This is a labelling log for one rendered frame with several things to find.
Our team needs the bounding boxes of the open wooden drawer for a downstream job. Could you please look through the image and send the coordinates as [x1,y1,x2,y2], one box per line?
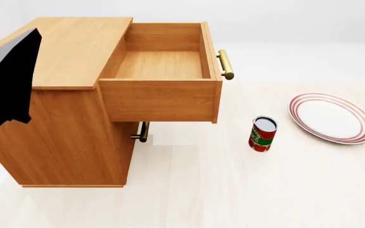
[98,21,224,124]

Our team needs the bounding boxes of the wooden cabinet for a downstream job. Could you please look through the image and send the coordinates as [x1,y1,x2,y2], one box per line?
[0,16,151,188]

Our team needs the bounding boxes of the tomato sauce can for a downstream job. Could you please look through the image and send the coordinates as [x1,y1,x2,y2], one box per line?
[248,115,279,153]

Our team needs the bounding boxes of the white plate with red rings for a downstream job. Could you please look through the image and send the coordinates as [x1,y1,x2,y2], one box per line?
[288,92,365,145]

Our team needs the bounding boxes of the brass drawer handle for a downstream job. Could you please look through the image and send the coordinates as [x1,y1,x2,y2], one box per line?
[216,49,235,81]
[130,121,151,143]

